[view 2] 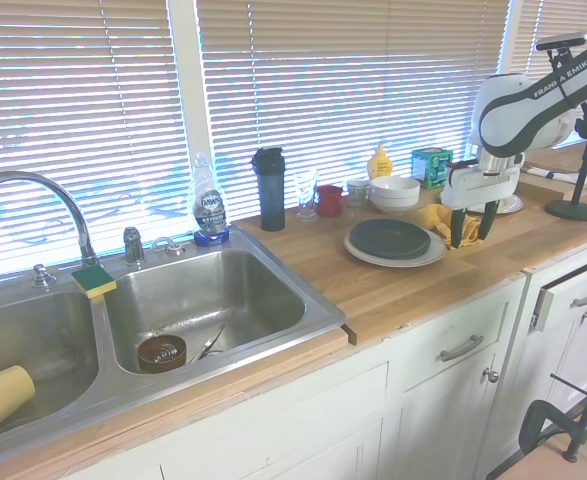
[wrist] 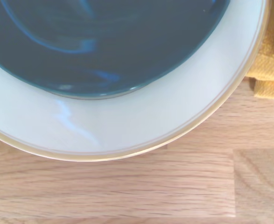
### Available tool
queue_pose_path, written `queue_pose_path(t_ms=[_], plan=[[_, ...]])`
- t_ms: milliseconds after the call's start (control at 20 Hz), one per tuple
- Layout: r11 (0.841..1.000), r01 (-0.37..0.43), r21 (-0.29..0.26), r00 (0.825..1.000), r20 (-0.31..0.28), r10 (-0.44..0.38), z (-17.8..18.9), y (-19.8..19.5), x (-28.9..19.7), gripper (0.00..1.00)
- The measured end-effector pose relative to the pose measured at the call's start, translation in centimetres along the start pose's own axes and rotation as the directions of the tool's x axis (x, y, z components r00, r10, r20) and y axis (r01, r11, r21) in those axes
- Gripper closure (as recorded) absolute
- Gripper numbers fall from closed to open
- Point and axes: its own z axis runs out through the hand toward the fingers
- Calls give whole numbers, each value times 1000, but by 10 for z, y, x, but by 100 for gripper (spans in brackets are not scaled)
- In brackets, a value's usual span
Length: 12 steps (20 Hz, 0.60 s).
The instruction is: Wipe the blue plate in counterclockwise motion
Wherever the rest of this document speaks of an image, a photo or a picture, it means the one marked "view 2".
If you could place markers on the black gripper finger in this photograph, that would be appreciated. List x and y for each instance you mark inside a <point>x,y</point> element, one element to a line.
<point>457,227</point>
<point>489,220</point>

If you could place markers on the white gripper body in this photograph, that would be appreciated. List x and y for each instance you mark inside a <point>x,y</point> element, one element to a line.
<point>483,187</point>

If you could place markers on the yellow terry cloth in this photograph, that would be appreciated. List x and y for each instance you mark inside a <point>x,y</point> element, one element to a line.
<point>435,215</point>

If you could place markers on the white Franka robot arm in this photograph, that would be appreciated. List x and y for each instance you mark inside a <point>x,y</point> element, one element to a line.
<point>513,115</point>

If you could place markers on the white dinner plate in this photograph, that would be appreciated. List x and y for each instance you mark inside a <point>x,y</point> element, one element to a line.
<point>512,204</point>

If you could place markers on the large cream plate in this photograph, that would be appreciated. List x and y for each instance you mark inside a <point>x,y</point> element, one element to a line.
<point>435,251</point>

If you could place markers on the dark blue plate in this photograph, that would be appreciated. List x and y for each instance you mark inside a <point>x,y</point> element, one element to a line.
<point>388,237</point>

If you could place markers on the wooden tray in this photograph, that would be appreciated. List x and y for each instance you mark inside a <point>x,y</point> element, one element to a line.
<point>538,189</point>

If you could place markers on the green cardboard box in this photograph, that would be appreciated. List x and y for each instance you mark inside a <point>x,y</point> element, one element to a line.
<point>430,167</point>

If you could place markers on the white rolled napkin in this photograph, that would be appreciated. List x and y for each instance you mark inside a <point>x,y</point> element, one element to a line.
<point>540,172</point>

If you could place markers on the white ceramic bowl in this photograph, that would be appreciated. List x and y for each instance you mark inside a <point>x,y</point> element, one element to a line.
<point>395,207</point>

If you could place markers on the stacked white bowls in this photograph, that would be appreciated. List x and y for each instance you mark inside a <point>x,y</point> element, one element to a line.
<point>395,187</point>

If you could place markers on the yellow mustard bottle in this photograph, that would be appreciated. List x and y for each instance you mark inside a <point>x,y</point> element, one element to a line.
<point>380,165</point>

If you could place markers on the white cabinet drawer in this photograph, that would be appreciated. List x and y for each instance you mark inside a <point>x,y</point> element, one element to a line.
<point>573,285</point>

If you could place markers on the red mug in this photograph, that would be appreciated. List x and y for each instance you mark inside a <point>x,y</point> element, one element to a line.
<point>329,201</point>

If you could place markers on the clear drinking glass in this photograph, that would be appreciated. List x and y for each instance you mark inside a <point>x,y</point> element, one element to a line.
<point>306,195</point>

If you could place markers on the cream window blind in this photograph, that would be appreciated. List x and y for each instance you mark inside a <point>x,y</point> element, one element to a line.
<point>348,90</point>
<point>73,125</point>
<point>528,30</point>

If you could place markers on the black shaker bottle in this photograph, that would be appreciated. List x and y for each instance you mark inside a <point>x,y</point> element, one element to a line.
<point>272,195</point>

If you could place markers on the black table clamp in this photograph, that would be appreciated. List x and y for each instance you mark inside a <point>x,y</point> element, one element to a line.
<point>538,420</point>

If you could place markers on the white base cabinet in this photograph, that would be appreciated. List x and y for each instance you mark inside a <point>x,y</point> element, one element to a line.
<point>323,415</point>

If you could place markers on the clear Dawn soap bottle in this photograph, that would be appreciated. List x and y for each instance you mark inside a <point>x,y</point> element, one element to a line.
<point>210,210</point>

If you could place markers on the stainless steel double sink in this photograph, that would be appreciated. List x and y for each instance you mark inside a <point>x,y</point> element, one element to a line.
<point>213,295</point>

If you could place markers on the metal tongs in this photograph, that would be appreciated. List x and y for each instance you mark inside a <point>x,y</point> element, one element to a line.
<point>210,342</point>

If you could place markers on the silver coiled metal utensil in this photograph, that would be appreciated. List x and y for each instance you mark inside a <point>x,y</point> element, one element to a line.
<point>165,352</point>

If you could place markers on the brown bowl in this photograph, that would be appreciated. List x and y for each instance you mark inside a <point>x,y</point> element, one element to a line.
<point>148,362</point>

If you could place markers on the green and yellow sponge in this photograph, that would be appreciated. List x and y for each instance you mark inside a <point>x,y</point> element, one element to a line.
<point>93,280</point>

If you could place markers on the chrome gooseneck faucet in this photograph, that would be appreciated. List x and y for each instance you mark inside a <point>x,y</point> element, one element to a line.
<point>68,200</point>

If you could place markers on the chrome soap dispenser knob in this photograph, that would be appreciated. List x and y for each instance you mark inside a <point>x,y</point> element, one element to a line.
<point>40,276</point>

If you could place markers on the yellow plastic cup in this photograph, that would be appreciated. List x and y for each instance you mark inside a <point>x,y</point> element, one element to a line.
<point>0,395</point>

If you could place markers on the black round-base camera stand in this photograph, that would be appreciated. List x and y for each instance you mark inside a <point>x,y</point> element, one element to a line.
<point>573,210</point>

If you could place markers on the grey stereo camera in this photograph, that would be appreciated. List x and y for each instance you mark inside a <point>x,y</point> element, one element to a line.
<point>563,41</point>

